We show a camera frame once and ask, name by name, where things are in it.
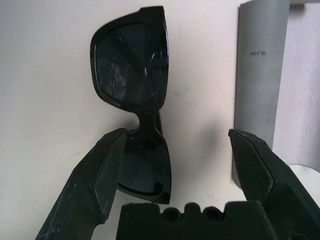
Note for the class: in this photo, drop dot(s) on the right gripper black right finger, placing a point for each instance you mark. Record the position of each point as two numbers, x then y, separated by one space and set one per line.
277 185

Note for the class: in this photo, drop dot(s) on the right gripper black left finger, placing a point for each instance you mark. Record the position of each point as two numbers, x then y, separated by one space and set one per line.
85 190

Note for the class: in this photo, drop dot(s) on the grey glasses case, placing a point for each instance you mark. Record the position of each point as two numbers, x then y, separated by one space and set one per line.
260 75

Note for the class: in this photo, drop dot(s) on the black sunglasses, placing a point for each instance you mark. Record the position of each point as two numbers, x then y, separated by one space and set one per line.
125 62

